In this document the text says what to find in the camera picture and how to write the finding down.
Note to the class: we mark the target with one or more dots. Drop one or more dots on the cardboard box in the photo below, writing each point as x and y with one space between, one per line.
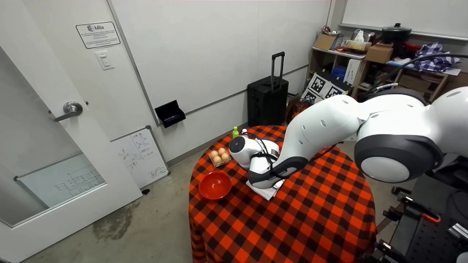
324 40
379 52

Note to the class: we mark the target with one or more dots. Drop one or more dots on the white printed wall sign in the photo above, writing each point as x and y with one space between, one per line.
98 34

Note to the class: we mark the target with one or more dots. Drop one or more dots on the white framed box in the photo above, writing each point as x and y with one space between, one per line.
29 122

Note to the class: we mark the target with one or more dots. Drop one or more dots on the green bottle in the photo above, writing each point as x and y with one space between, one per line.
235 132

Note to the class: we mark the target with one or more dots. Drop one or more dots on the large wall whiteboard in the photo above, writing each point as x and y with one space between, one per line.
403 15

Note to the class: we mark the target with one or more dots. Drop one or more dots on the black cooking pot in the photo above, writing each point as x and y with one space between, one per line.
395 33

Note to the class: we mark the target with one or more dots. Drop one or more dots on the black wall box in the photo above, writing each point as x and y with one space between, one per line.
169 113

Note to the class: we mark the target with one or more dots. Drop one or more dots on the black suitcase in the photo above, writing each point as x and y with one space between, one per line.
266 100

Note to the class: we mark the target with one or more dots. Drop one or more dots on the black perforated robot platform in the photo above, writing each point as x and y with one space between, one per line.
424 239

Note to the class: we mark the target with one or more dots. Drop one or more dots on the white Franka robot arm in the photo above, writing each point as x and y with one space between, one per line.
321 126

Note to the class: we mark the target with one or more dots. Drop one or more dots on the small leaning whiteboard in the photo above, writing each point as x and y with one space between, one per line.
140 159

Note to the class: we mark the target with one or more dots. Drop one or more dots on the red black plaid tablecloth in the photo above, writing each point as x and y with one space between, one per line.
301 220

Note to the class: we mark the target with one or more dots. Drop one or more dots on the white towel with blue stripes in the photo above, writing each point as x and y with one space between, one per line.
264 191

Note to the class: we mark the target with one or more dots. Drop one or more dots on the black white tag board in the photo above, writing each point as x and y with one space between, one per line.
323 88

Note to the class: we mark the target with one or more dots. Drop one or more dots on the small white wall note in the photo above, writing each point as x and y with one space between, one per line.
104 61

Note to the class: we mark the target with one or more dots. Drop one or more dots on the blue white patterned cloth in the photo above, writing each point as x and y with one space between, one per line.
436 56

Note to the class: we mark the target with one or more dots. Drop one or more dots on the red bowl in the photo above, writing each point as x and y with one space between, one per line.
213 186

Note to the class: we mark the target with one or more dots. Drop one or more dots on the wooden shelf unit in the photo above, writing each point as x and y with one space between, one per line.
362 74

